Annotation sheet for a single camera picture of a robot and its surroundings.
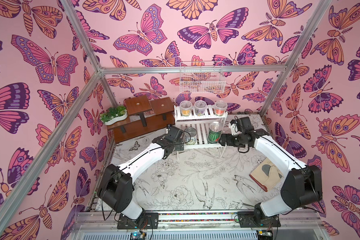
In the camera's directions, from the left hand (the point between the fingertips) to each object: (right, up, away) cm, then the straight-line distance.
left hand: (175, 142), depth 88 cm
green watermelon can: (+22, +6, -7) cm, 24 cm away
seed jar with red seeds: (+24, +20, -10) cm, 33 cm away
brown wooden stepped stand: (-23, +16, +19) cm, 34 cm away
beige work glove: (+53, -19, -1) cm, 57 cm away
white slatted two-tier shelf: (+16, +6, +6) cm, 18 cm away
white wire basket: (+17, +41, +7) cm, 45 cm away
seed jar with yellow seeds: (+6, +20, -9) cm, 23 cm away
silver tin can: (+9, +4, -4) cm, 11 cm away
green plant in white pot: (-38, +17, +3) cm, 42 cm away
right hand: (+28, +1, -1) cm, 28 cm away
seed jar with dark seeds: (+13, +19, -10) cm, 26 cm away
